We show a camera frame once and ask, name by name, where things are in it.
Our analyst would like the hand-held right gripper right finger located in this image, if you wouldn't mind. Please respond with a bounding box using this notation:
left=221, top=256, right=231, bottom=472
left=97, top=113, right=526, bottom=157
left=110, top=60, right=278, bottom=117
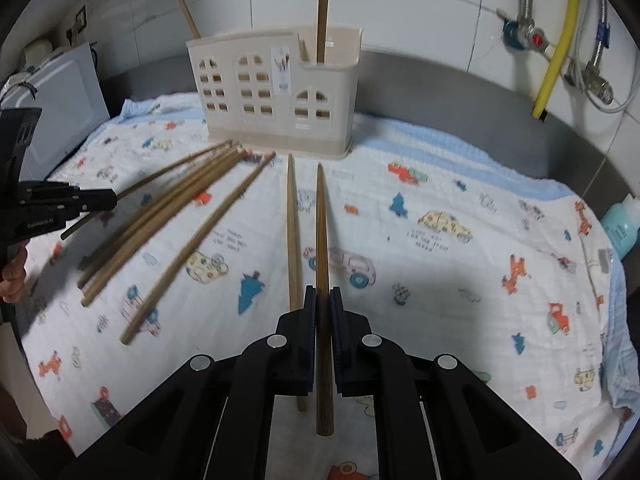
left=327, top=285, right=583, bottom=480

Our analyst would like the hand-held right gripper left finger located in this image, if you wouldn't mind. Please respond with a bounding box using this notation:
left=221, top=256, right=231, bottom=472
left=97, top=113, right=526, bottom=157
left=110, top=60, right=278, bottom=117
left=60, top=285, right=318, bottom=480

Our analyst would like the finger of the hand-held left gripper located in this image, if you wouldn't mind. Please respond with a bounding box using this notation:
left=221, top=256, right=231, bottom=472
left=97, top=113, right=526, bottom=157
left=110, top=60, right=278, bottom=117
left=17, top=182, right=119, bottom=214

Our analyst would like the wooden chopstick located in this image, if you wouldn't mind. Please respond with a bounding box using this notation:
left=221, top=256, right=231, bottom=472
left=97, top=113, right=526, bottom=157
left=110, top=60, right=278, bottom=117
left=315, top=0, right=333, bottom=61
left=120, top=151, right=277, bottom=346
left=171, top=0, right=202, bottom=40
left=80, top=149, right=248, bottom=308
left=286, top=154, right=308, bottom=412
left=76, top=144, right=241, bottom=288
left=77, top=142, right=236, bottom=276
left=315, top=162, right=335, bottom=436
left=60, top=140, right=233, bottom=241

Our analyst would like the beige plastic utensil holder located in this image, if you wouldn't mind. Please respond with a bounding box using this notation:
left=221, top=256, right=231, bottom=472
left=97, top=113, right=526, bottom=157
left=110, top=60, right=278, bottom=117
left=186, top=24, right=363, bottom=161

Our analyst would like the person's left hand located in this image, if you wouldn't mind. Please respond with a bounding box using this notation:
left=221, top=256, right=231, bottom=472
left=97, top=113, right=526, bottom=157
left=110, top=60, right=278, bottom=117
left=0, top=249, right=28, bottom=305

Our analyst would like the white appliance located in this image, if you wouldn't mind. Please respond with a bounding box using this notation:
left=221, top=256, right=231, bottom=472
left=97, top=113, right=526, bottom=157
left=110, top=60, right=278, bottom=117
left=0, top=41, right=111, bottom=181

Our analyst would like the white printed cloth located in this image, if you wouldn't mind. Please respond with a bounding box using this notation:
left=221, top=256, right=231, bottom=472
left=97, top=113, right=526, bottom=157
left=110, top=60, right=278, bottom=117
left=20, top=92, right=631, bottom=480

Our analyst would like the teal bottle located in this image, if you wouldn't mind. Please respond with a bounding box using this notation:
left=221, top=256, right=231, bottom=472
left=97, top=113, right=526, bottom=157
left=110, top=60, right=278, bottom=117
left=599, top=197, right=640, bottom=261

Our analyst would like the metal angle valve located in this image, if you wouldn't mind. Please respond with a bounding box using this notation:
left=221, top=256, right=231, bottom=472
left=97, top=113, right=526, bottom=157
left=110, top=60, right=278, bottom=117
left=565, top=60, right=615, bottom=106

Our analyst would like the metal valve with red handle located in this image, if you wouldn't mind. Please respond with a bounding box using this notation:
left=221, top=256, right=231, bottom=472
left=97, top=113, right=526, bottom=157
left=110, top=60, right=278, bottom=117
left=501, top=17, right=553, bottom=56

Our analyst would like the yellow corrugated hose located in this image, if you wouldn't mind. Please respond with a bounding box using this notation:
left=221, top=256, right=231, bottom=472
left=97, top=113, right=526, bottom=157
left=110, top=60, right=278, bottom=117
left=531, top=0, right=585, bottom=121

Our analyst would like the braided steel hose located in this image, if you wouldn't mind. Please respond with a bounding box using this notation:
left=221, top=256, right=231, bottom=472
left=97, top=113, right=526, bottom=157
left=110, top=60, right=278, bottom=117
left=592, top=0, right=616, bottom=68

